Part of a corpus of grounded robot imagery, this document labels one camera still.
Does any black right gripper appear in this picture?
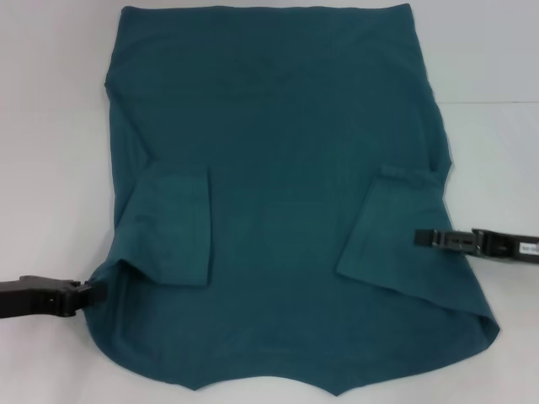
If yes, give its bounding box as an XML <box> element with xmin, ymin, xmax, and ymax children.
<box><xmin>414</xmin><ymin>227</ymin><xmax>539</xmax><ymax>267</ymax></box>

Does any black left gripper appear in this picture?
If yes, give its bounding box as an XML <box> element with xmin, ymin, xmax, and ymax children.
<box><xmin>0</xmin><ymin>274</ymin><xmax>109</xmax><ymax>321</ymax></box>

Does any teal blue t-shirt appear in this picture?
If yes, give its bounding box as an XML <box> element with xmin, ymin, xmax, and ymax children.
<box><xmin>86</xmin><ymin>3</ymin><xmax>502</xmax><ymax>375</ymax></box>

